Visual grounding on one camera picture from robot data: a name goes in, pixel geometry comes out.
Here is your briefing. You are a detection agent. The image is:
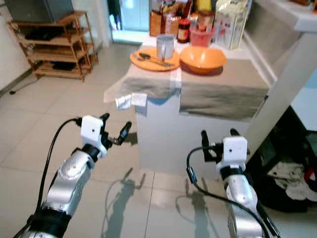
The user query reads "orange bowl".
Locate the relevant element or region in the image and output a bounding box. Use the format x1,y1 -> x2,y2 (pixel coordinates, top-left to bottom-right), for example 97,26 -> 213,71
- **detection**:
179,45 -> 228,75

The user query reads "white paper tag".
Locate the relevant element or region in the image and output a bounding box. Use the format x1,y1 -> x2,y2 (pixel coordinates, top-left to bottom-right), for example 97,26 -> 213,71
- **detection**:
115,93 -> 148,111

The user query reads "grey beige placemat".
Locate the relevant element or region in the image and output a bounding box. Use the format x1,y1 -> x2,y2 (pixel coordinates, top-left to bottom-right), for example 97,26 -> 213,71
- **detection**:
179,59 -> 270,122
104,62 -> 183,102

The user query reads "black laundry basket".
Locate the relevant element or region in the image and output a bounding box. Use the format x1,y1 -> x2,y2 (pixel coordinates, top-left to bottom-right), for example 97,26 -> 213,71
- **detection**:
247,106 -> 317,215

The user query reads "orange plate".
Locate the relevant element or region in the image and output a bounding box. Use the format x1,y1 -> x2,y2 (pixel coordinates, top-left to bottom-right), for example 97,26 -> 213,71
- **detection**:
129,47 -> 181,72

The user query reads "metal spoon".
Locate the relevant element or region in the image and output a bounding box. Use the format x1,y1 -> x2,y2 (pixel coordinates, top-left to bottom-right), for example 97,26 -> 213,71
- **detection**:
138,52 -> 175,65

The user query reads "beige cloth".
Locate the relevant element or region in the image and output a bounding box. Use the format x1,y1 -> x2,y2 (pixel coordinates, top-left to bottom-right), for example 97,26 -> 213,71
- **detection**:
269,160 -> 317,200

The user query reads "white counter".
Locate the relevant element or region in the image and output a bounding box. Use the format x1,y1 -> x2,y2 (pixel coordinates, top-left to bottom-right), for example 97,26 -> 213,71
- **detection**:
242,0 -> 317,155

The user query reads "wooden shelf rack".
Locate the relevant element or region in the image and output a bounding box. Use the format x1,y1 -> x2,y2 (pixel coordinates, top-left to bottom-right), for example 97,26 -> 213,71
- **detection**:
9,10 -> 99,82

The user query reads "metal mug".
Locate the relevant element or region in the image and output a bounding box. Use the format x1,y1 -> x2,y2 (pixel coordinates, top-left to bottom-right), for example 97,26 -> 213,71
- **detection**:
156,34 -> 176,60

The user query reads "glass door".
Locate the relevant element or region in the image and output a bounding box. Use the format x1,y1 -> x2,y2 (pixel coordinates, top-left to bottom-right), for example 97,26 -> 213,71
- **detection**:
108,0 -> 150,45

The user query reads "red plastic cup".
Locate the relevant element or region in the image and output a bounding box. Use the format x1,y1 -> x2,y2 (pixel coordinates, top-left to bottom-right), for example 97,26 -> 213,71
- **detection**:
189,27 -> 215,48

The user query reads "brown box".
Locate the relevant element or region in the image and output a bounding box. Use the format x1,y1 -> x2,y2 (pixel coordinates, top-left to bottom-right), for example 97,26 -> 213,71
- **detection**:
149,10 -> 179,37

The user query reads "clear plastic container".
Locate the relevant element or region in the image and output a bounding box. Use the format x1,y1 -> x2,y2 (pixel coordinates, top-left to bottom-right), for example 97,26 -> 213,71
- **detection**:
213,0 -> 253,51

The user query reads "dark jar with red lid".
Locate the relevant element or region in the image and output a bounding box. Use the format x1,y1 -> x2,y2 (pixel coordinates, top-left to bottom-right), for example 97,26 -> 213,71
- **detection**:
176,18 -> 191,44

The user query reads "black box appliance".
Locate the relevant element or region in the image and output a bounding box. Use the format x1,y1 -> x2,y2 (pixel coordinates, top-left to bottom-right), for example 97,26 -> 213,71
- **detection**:
4,0 -> 76,23

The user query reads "yellow packet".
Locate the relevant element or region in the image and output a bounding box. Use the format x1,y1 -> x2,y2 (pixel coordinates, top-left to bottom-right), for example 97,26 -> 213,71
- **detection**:
195,0 -> 213,13

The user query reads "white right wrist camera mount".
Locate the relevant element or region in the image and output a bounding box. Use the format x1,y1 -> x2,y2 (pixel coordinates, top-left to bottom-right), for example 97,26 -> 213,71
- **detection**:
222,135 -> 249,167

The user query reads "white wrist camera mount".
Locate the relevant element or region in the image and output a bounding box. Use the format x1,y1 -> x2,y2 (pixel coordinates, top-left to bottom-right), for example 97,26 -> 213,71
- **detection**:
222,135 -> 249,167
81,115 -> 106,149

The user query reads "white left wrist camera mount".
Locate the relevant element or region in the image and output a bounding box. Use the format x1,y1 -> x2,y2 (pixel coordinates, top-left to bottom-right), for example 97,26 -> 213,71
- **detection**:
81,115 -> 106,149

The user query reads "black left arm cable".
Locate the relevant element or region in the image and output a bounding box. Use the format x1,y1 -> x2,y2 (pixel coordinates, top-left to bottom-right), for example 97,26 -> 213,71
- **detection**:
44,118 -> 83,209

